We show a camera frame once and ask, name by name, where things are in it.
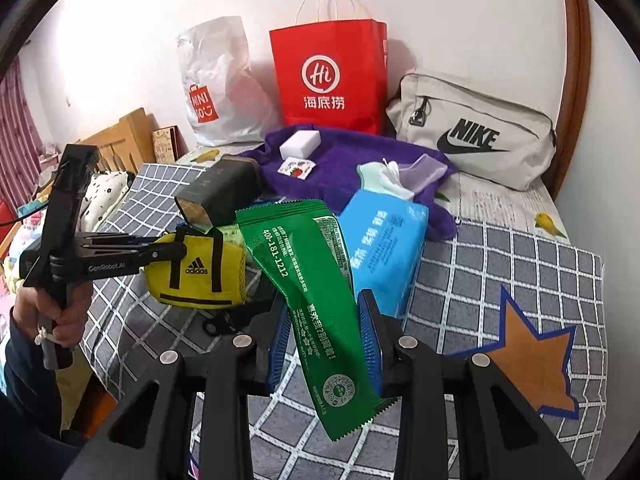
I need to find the dark green tin box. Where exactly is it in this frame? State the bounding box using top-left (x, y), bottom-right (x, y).
top-left (174, 156), bottom-right (260, 229)

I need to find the patterned cardboard box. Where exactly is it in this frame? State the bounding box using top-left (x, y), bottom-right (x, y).
top-left (151, 126), bottom-right (187, 164)

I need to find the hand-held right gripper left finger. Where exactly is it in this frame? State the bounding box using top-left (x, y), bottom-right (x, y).
top-left (60, 292), bottom-right (291, 480)

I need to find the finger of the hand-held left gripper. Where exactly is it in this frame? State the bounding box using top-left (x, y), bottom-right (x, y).
top-left (92, 242), bottom-right (187, 278)
top-left (75, 229), bottom-right (176, 254)

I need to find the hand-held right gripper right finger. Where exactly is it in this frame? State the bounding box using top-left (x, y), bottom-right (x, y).
top-left (355, 287), bottom-right (587, 480)

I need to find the white sponge block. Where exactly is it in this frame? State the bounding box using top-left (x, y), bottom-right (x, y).
top-left (278, 130), bottom-right (322, 162)

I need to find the pink striped curtain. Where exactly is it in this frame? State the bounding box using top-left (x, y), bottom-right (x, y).
top-left (0, 57), bottom-right (47, 222)

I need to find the clear bag with green cloth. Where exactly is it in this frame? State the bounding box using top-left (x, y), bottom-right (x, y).
top-left (355, 157), bottom-right (447, 201)

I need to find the purple towel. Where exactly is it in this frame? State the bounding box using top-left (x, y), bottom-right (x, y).
top-left (238, 124), bottom-right (460, 242)

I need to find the grey fabric waist bag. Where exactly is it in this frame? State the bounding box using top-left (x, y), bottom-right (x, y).
top-left (385, 68), bottom-right (558, 192)

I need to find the wooden bed headboard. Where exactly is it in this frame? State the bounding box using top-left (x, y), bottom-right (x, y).
top-left (75, 107), bottom-right (156, 172)

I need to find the lemon print table cover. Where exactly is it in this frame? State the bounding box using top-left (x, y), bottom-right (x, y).
top-left (175, 147), bottom-right (571, 247)

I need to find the small yellow pouch bag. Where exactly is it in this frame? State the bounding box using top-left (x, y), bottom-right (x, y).
top-left (144, 227), bottom-right (272, 337)

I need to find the grey grid tablecloth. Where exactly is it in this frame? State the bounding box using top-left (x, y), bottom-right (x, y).
top-left (82, 162), bottom-right (609, 480)

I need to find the brown wooden door frame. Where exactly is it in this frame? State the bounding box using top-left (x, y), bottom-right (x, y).
top-left (547, 0), bottom-right (594, 197)

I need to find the white tomato print sachet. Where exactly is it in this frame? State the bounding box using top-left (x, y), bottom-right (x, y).
top-left (276, 157), bottom-right (317, 180)

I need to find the blue tissue pack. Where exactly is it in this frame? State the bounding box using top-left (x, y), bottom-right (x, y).
top-left (337, 189), bottom-right (430, 319)

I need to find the white plastic shopping bag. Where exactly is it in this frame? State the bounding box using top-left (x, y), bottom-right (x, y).
top-left (175, 16), bottom-right (281, 147)

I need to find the dark green wipe packet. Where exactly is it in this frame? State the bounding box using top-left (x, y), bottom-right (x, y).
top-left (234, 199), bottom-right (397, 444)

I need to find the person's left hand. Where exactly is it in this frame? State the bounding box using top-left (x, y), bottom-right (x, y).
top-left (10, 284), bottom-right (95, 350)

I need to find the red paper shopping bag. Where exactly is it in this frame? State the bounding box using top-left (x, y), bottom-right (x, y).
top-left (268, 0), bottom-right (389, 136)

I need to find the white flower print pillow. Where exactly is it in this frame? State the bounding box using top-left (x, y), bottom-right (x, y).
top-left (80, 170), bottom-right (136, 234)

